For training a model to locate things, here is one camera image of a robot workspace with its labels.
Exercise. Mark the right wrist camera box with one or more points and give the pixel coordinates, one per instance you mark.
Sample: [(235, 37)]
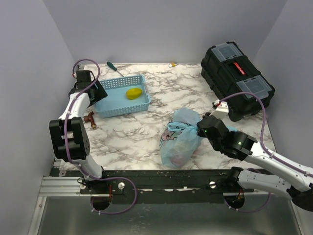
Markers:
[(221, 109)]

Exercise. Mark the yellow fake starfruit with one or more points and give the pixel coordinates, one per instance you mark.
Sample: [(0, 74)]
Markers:
[(133, 93)]

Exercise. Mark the light blue plastic bag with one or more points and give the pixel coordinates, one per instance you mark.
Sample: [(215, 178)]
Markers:
[(179, 140)]

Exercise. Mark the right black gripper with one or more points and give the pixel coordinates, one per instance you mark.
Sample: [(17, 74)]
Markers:
[(199, 131)]

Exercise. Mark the black plastic toolbox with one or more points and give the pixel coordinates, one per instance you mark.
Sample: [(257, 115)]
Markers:
[(227, 70)]

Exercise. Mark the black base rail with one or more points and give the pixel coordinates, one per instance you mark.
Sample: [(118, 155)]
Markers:
[(161, 186)]

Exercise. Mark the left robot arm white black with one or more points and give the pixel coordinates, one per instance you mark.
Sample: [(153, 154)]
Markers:
[(68, 135)]

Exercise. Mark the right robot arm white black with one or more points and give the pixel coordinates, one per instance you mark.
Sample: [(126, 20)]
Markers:
[(287, 178)]

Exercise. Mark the small yellow white object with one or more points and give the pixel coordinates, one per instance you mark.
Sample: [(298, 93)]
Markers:
[(173, 64)]

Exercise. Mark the light blue plastic basket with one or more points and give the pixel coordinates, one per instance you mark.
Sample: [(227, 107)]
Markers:
[(116, 103)]

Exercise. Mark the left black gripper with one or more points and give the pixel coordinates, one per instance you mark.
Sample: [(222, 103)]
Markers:
[(100, 93)]

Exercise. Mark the brown metal faucet tap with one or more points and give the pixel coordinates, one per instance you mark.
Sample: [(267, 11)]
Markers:
[(89, 118)]

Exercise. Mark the green handled screwdriver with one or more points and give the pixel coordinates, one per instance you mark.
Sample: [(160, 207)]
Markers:
[(111, 66)]

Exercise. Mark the aluminium frame rail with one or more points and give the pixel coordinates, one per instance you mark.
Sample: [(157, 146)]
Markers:
[(61, 183)]

